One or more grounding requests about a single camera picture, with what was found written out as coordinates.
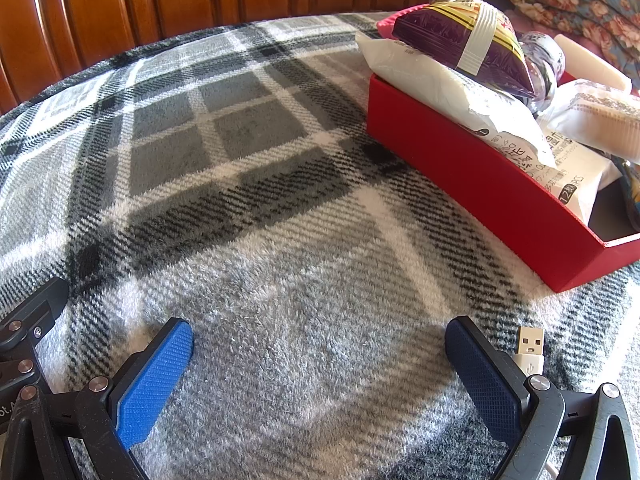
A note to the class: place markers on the red cardboard box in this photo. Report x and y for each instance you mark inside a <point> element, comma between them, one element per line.
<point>475,180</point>

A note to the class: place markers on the white wet wipes packet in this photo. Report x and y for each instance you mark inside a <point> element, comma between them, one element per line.
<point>575,170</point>

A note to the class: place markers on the white plastic bar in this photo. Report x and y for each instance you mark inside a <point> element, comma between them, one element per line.
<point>590,62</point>

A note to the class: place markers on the large white plastic packet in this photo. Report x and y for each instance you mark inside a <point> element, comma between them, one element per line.
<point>425,75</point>

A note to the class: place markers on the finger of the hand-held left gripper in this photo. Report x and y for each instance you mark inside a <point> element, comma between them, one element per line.
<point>40,310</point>

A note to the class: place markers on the dark patterned packet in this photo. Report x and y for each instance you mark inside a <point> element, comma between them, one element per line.
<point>631,180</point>

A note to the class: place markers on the purple snack packet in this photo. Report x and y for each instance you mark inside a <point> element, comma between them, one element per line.
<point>440,35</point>

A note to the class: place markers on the grey plaid fleece blanket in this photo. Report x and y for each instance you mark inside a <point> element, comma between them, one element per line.
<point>280,220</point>

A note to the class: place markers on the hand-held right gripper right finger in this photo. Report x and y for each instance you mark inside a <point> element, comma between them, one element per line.
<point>487,385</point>

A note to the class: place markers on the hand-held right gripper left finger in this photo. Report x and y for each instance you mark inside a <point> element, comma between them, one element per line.
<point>150,385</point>

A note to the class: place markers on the white packet with brown contents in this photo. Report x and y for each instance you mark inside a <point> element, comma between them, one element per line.
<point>590,110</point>

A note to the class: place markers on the mauve bedsheet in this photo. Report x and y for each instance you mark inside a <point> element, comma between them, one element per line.
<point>537,25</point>

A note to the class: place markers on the white USB plug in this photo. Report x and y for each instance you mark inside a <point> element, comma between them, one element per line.
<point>531,350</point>

